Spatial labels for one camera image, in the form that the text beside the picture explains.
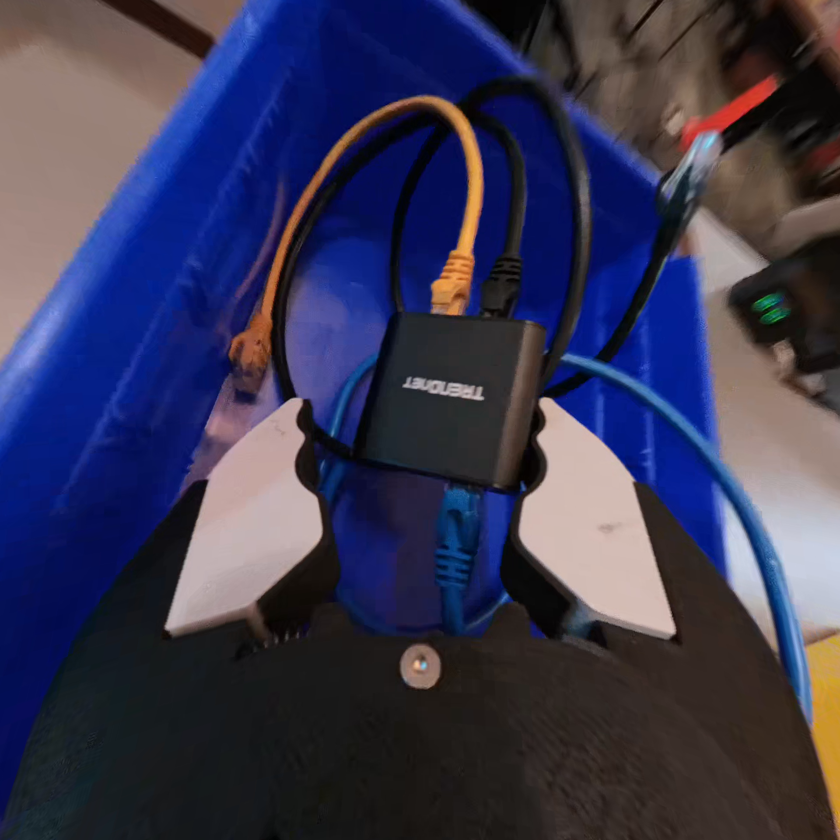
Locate black ethernet cable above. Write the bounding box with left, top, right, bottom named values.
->
left=269, top=76, right=724, bottom=463

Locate yellow ethernet cable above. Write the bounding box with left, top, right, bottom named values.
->
left=227, top=94, right=486, bottom=396

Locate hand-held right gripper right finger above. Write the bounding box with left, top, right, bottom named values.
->
left=500, top=395, right=678, bottom=643

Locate black network switch box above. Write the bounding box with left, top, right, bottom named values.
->
left=353, top=311, right=548, bottom=494

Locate black device with green lights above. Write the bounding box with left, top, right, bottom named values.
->
left=727, top=252, right=840, bottom=378

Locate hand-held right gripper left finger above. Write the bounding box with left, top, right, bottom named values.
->
left=163, top=398, right=340, bottom=643

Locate blue plastic bin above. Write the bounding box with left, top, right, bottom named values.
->
left=0, top=0, right=731, bottom=782

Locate blue ethernet cable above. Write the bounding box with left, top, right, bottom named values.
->
left=318, top=353, right=816, bottom=726

